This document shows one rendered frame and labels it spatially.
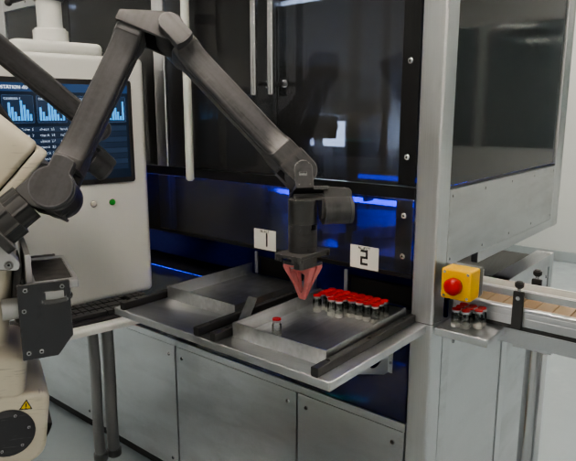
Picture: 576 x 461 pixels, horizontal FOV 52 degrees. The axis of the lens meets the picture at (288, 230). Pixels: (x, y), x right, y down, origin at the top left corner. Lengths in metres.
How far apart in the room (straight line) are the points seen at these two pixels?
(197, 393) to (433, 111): 1.27
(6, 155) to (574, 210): 5.38
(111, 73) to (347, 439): 1.13
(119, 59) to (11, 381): 0.69
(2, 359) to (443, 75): 1.11
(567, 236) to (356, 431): 4.65
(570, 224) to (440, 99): 4.79
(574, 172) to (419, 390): 4.67
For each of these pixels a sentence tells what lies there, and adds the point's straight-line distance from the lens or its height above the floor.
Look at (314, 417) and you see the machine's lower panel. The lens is 1.78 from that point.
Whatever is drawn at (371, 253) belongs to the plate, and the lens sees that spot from 1.50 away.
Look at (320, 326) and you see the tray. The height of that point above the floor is 0.88.
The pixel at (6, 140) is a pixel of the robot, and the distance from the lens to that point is 1.28.
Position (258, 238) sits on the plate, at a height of 1.02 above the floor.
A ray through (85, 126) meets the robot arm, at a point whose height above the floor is 1.36.
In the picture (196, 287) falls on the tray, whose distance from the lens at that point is 1.73.
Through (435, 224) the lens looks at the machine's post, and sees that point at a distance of 1.41.
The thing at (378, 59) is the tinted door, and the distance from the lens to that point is 1.48.
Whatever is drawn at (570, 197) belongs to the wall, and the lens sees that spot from 6.07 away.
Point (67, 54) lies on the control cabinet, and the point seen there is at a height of 1.55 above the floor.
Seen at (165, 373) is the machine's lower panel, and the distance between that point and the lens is 2.24.
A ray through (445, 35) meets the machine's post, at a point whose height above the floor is 1.55.
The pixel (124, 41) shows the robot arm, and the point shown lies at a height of 1.52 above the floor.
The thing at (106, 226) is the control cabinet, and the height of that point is 1.04.
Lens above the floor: 1.38
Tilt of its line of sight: 11 degrees down
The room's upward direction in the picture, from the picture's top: straight up
